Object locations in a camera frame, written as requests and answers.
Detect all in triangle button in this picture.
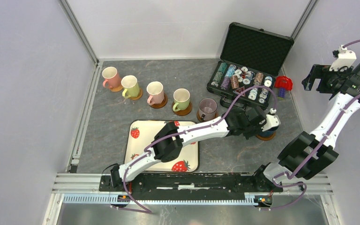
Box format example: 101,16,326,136
233,87,245,96

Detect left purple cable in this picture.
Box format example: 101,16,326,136
112,85,279,214

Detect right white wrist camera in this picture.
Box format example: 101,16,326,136
329,45,357,72

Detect light blue chip stack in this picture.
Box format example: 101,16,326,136
225,64,237,78

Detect yellow mug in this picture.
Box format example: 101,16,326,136
121,75,139,98

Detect purple cable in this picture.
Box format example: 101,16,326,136
256,37,360,212
112,85,279,214

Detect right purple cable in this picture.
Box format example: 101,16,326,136
256,37,360,212

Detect red and purple toy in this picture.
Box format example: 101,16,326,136
274,76,293,98

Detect light green mug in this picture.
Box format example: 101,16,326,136
172,88,190,112

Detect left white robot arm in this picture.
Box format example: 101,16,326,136
110,107,271,191

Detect light cork coaster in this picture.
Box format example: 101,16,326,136
109,85,123,92

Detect pale pink mug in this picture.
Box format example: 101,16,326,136
146,81,165,105

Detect brown poker chip stack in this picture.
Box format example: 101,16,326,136
230,75,239,90

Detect green poker chip stack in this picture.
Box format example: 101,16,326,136
210,62,228,87

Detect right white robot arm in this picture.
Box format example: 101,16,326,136
252,63,360,191

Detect small light wooden coaster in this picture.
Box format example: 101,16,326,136
129,88,143,100

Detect purple mug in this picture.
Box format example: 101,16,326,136
198,98,218,113

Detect black poker chip case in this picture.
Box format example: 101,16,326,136
206,22,294,109

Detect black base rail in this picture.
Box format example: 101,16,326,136
98,172,284,201

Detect dark blue mug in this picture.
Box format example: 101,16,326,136
257,130,276,138

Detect strawberry pattern tray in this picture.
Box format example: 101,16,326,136
124,120,200,173

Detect dark wooden coaster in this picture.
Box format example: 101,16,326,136
172,102,193,116
150,94,168,109
256,132,276,141
197,112,218,122

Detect purple poker chip stack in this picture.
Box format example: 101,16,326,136
220,76,231,90

